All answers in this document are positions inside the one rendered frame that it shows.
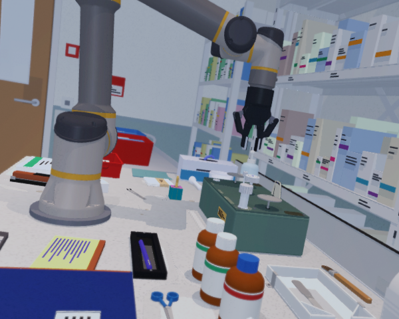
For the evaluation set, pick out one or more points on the teal small box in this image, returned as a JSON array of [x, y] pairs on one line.
[[175, 194]]

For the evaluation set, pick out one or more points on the white carton with tan label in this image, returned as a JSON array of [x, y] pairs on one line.
[[153, 181]]

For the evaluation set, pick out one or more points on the purple pen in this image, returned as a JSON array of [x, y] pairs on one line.
[[144, 254]]

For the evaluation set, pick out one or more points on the white pad with green label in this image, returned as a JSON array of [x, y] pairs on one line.
[[36, 163]]

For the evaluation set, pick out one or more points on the blue folder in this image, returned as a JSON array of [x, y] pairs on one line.
[[53, 292]]

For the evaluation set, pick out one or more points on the grey spatula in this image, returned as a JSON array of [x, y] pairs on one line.
[[304, 290]]

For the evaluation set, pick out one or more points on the grey metal tweezers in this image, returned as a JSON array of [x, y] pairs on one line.
[[136, 193]]

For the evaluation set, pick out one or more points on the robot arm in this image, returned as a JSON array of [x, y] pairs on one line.
[[86, 66]]

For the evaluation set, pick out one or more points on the white pestle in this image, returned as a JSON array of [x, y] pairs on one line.
[[194, 182]]

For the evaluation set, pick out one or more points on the pale blue dispenser bottle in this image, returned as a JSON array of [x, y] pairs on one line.
[[250, 167]]

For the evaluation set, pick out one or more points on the black pen tray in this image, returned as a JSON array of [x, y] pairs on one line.
[[159, 266]]

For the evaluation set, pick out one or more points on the green balance body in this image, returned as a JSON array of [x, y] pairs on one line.
[[266, 232]]

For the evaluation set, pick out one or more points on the small red bin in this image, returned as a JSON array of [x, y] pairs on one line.
[[111, 167]]

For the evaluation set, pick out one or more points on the red square sign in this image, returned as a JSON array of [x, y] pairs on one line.
[[67, 50]]

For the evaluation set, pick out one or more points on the white small box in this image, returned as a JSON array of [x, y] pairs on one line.
[[105, 186]]

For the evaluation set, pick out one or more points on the blue tray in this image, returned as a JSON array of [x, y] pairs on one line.
[[128, 131]]

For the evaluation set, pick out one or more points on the brown door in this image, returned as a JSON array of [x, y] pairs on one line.
[[16, 126]]

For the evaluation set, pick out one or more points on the grey wall switch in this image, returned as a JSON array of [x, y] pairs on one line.
[[66, 102]]

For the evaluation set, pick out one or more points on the amber bottle blue cap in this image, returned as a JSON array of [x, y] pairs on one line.
[[242, 289]]

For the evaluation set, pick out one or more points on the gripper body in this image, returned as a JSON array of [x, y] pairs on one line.
[[259, 103]]

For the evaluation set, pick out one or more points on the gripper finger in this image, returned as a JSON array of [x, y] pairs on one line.
[[262, 138], [244, 131]]

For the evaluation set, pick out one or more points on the yellow notepad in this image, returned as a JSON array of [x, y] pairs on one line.
[[46, 260]]

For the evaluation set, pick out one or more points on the large red bin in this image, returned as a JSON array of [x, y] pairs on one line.
[[136, 153]]

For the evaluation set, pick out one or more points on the brass check weight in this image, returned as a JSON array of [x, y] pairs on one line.
[[177, 182]]

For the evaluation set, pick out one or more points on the white blue carton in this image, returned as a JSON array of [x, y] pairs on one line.
[[193, 164]]

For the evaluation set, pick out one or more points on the red white sign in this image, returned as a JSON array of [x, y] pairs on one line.
[[119, 81]]

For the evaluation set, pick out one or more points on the white tray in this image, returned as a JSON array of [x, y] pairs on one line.
[[286, 282]]

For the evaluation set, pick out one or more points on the amber bottle white cap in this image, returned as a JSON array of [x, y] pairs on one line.
[[203, 241], [216, 282]]

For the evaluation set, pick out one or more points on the white shelf unit with cartons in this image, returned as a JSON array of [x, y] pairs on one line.
[[352, 74], [221, 118]]

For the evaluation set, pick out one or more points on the teal flat sheet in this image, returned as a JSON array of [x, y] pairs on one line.
[[146, 172]]

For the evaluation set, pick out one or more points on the grey balance pan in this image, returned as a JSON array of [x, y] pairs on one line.
[[233, 174], [270, 198]]

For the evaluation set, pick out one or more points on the orange black stapler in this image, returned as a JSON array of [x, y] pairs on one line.
[[30, 176]]

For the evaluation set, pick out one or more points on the brown flat disc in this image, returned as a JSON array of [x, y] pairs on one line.
[[293, 213]]

